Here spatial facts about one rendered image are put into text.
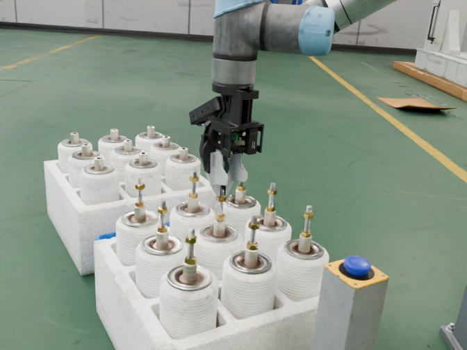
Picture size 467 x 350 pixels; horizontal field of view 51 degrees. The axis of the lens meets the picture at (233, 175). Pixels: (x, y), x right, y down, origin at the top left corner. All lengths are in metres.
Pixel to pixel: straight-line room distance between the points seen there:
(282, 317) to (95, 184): 0.60
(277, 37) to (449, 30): 4.62
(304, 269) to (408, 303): 0.48
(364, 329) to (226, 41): 0.49
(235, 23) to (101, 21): 6.61
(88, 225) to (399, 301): 0.79
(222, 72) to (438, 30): 4.67
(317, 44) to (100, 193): 0.69
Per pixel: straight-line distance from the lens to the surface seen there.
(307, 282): 0.92
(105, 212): 1.24
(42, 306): 1.22
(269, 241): 0.98
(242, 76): 0.81
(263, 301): 0.87
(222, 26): 0.81
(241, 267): 0.85
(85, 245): 1.27
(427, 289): 1.40
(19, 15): 7.73
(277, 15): 0.79
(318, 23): 0.78
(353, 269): 0.75
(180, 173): 1.33
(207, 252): 0.93
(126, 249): 1.00
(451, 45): 5.30
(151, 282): 0.90
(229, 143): 0.81
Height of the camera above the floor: 0.70
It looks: 21 degrees down
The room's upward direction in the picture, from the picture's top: 4 degrees clockwise
